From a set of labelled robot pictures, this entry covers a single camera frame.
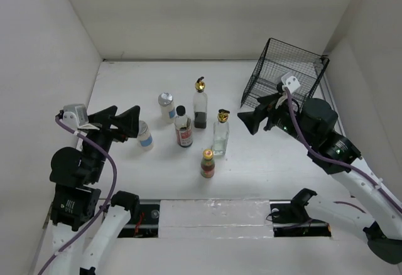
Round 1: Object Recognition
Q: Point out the black-cap soy sauce bottle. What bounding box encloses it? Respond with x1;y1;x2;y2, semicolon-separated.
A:
174;105;193;148

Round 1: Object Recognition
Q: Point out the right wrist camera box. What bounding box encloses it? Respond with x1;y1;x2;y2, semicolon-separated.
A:
276;72;300;94

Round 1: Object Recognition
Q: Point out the silver-lid spice jar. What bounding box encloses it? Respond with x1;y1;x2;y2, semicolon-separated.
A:
158;92;176;124
137;121;153;151

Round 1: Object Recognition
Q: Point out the black wire rack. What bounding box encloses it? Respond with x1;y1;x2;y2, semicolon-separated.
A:
240;38;330;109

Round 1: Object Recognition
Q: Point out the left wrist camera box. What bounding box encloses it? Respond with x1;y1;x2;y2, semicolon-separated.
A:
62;104;89;130

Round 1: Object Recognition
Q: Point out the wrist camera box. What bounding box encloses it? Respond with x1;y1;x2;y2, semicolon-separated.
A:
276;72;300;94
62;104;89;130

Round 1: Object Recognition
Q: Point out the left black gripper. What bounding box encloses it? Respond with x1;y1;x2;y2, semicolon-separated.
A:
81;103;140;180

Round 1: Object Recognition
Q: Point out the dark-liquid gold-spout glass bottle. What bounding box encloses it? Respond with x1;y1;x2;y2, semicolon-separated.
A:
193;77;208;129

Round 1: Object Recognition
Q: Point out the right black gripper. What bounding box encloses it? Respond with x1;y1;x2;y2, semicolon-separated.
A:
237;91;314;147

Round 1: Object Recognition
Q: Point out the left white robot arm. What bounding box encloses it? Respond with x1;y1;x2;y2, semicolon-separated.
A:
39;104;140;274

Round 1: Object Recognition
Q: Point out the small red sauce bottle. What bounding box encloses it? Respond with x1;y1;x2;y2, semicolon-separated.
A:
200;149;215;178

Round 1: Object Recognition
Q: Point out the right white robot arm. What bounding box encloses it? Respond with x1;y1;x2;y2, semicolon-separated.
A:
237;92;401;264

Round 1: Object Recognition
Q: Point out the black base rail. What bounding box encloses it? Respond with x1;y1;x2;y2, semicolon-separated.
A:
119;200;332;238

